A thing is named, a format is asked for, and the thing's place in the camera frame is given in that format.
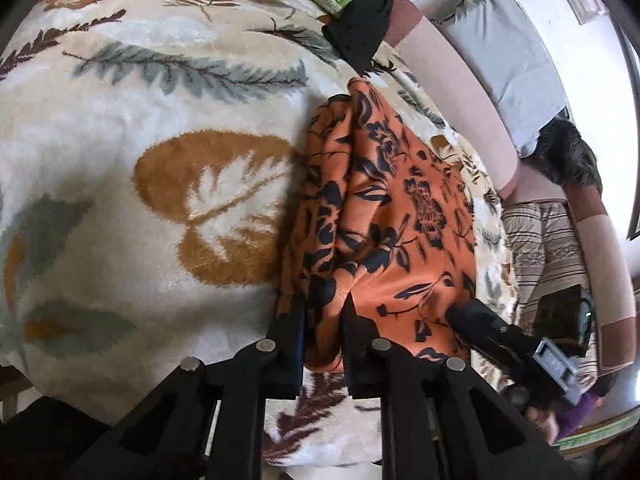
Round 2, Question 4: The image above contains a striped beige cloth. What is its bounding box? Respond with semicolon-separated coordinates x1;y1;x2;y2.
500;199;597;393

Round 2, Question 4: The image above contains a grey pillow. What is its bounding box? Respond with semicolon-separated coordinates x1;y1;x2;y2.
431;0;572;159

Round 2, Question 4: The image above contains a beige leaf print blanket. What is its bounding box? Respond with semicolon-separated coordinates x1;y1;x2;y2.
0;0;517;467

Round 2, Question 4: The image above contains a person's right hand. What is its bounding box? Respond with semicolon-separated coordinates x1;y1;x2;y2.
522;400;560;447

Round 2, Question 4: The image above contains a dark furry cloth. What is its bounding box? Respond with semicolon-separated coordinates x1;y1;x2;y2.
534;116;604;192

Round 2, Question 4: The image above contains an orange black floral cloth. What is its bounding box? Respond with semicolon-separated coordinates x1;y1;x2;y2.
276;77;479;375

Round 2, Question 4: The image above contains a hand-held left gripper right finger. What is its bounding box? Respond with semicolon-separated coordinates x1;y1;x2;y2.
341;294;568;480

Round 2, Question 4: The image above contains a dark door frame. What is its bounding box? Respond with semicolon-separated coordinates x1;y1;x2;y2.
611;20;640;242

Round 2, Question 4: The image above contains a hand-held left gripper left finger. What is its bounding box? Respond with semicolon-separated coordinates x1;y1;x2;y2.
65;304;307;480

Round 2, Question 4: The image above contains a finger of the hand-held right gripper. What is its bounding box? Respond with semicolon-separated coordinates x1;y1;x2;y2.
444;299;540;377

